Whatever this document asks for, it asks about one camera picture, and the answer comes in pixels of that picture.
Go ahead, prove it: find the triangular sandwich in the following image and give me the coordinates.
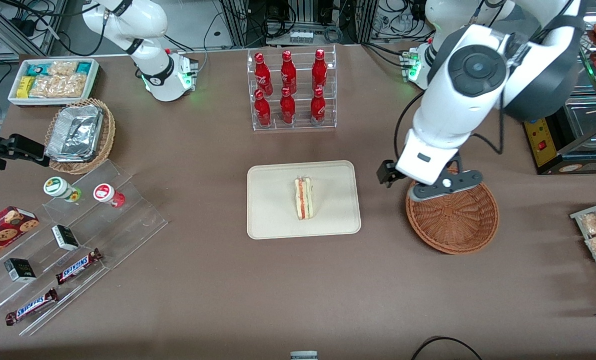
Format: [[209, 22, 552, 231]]
[[294, 176, 314, 221]]

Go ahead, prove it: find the round brown wicker basket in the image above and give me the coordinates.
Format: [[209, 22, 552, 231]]
[[405, 172, 499, 255]]

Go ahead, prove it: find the oval light wicker basket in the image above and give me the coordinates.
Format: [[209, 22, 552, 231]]
[[44, 98, 117, 175]]

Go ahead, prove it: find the beige rectangular tray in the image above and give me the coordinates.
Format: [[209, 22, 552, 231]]
[[247, 160, 362, 240]]

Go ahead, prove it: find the white cup green lid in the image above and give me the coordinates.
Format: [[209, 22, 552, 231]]
[[43, 176, 83, 203]]

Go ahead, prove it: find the stack of foil trays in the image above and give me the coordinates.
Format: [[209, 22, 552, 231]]
[[45, 104, 104, 163]]

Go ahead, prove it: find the white snack bin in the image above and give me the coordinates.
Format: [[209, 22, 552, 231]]
[[8, 58, 101, 108]]

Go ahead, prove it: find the yellow snack pack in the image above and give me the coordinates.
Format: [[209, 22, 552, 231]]
[[17, 75, 36, 99]]

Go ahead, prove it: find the clear rice cracker bag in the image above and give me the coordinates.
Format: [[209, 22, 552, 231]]
[[29, 75, 63, 99], [58, 73, 88, 98], [48, 60, 79, 77]]

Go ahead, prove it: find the red cookie box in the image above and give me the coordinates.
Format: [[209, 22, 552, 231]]
[[0, 205, 40, 267]]

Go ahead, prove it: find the white cup red lid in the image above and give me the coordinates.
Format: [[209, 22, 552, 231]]
[[93, 183, 126, 209]]

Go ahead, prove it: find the red cola bottle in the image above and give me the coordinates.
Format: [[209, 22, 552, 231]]
[[280, 50, 297, 95], [311, 49, 328, 92], [280, 87, 296, 125], [310, 88, 326, 124], [254, 89, 272, 127], [254, 52, 273, 96]]

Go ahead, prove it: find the small black box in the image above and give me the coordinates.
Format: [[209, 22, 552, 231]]
[[51, 224, 80, 252], [4, 257, 37, 284]]

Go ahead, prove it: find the black food warmer case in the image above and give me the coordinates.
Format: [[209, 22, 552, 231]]
[[523, 10, 596, 176]]

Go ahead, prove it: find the snickers bar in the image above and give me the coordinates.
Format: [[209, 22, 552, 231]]
[[5, 287, 59, 326], [56, 248, 103, 285]]

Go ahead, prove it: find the clear acrylic tiered stand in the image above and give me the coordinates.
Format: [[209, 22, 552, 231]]
[[0, 159, 169, 337]]

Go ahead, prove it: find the clear acrylic bottle rack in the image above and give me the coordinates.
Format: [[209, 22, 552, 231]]
[[247, 44, 337, 132]]

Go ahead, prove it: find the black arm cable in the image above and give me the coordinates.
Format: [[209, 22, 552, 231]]
[[394, 91, 504, 162]]

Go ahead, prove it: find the black floor cable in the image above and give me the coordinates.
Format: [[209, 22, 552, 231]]
[[410, 336, 483, 360]]

